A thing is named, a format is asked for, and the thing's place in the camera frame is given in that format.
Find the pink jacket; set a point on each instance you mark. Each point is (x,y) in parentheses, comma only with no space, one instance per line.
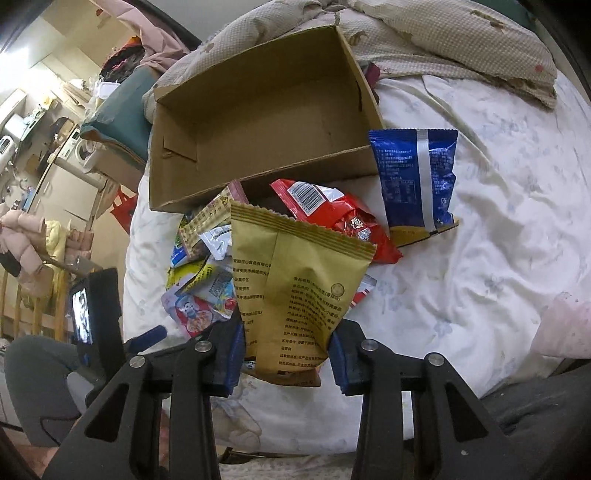
(30,246)

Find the pink cartoon snack bag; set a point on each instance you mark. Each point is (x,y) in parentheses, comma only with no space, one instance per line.
(191,314)

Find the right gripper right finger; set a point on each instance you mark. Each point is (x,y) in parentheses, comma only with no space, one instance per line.
(454,435)

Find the white floral bed sheet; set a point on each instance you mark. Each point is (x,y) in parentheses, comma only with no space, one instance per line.
(475,293)

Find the red shopping bag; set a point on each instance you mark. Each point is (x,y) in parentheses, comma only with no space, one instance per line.
(123,208)

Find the light blue snack bag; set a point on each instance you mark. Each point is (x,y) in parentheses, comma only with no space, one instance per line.
(213,285)

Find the red snack bag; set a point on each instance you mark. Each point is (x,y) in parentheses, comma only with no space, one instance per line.
(343,212)

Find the gold snack bag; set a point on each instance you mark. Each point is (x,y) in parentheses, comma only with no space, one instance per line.
(293,282)

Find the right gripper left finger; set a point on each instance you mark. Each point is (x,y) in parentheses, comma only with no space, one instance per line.
(153,420)

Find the beige wafer snack pack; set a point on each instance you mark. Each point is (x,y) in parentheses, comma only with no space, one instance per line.
(215,213)

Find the cardboard box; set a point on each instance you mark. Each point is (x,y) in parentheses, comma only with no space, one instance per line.
(298,107)

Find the beige checkered quilt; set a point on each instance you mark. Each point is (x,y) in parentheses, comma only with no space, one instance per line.
(449,39)

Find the teal cushion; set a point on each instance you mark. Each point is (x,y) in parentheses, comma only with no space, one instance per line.
(119,122)

